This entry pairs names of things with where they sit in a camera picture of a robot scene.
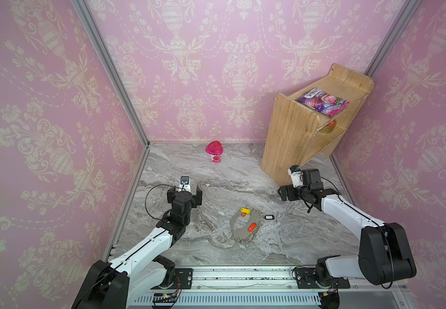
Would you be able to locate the metal key organizer plate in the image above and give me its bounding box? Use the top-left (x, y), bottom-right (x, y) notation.
top-left (229, 209), bottom-right (264, 242)

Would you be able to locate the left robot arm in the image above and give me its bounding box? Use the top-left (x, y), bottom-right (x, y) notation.
top-left (72, 186), bottom-right (203, 308)

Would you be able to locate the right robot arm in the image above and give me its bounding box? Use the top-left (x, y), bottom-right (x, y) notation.
top-left (278, 166), bottom-right (417, 288)

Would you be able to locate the yellow key tag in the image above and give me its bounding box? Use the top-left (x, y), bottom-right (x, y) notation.
top-left (241, 207), bottom-right (251, 216)

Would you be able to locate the red key tag with key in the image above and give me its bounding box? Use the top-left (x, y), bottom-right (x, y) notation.
top-left (247, 223), bottom-right (257, 233)

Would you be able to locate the wooden shelf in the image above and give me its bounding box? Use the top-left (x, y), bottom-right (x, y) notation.
top-left (261, 64), bottom-right (374, 185)

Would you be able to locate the red lid tin can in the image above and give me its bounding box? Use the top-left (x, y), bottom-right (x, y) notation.
top-left (319, 120), bottom-right (337, 134)

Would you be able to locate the purple snack bag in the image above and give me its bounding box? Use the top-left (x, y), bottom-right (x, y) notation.
top-left (296, 88), bottom-right (350, 117)

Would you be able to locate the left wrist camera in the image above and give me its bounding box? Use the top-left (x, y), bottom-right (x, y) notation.
top-left (175, 176), bottom-right (192, 192)

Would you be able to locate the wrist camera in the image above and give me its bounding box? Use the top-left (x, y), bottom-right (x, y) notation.
top-left (287, 165), bottom-right (304, 188)
top-left (175, 176), bottom-right (192, 192)

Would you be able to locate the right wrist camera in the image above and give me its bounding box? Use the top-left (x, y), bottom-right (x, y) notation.
top-left (287, 165), bottom-right (304, 188)

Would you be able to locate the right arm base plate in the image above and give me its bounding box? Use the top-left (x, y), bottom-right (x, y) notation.
top-left (291, 266), bottom-right (322, 290)

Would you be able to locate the aluminium mounting rail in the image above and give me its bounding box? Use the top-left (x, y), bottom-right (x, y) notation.
top-left (128, 265), bottom-right (416, 308)

